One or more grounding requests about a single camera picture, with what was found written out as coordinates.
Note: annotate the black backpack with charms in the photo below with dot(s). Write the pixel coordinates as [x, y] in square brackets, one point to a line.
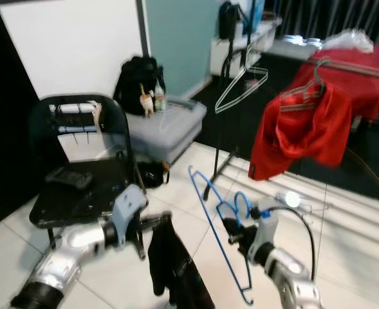
[134, 80]

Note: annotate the blue plastic hanger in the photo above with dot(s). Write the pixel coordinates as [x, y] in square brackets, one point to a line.
[221, 238]

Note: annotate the small black device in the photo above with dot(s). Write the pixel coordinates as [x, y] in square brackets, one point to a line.
[154, 174]

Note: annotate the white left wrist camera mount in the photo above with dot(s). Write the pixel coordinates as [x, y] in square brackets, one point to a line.
[130, 206]

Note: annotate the clear plastic bag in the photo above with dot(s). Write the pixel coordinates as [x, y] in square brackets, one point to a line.
[350, 40]

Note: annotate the small bottle charm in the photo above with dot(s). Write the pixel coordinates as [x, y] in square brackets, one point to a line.
[159, 96]

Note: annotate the black game controller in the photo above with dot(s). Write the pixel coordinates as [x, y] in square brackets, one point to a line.
[68, 177]

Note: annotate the red garment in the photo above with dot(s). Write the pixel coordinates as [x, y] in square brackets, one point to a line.
[298, 138]

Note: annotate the white shelf unit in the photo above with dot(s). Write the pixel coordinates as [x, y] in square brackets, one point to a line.
[228, 55]

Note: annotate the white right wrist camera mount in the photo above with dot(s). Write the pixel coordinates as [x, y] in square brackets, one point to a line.
[263, 232]

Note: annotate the black metal clothes rack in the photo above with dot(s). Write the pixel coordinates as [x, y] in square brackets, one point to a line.
[222, 138]

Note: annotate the black folding chair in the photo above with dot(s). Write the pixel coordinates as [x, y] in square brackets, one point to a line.
[80, 199]

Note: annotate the blue bag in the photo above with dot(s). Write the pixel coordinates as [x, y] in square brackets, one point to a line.
[255, 16]

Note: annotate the grey hanger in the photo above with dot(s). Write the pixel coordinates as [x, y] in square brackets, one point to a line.
[318, 80]

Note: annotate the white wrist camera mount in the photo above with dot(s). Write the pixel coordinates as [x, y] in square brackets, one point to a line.
[130, 206]
[263, 232]

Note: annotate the grey plastic storage box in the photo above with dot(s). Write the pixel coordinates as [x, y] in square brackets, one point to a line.
[163, 135]

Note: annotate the white low bed platform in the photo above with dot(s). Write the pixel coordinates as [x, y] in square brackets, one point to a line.
[292, 48]

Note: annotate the black curtain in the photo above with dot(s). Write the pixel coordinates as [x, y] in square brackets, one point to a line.
[324, 16]

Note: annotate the black printed shirt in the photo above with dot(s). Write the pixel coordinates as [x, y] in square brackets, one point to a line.
[176, 277]

